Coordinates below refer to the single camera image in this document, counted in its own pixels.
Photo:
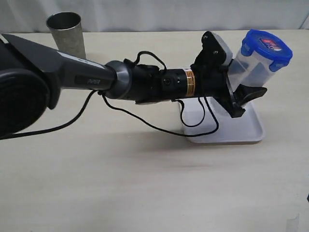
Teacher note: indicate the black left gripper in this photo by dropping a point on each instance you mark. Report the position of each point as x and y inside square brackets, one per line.
[212, 79]

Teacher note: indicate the clear tall plastic container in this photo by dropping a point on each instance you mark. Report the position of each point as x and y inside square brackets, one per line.
[249, 69]

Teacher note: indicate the blue plastic lid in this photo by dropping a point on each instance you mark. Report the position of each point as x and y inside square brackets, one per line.
[267, 48]

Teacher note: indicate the stainless steel cup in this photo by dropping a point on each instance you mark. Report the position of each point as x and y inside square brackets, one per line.
[66, 29]

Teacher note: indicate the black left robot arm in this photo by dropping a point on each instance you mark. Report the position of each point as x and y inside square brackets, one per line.
[33, 75]

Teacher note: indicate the white rectangular plastic tray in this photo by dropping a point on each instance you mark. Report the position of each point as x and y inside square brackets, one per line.
[247, 129]

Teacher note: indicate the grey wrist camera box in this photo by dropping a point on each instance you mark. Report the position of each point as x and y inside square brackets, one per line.
[226, 49]

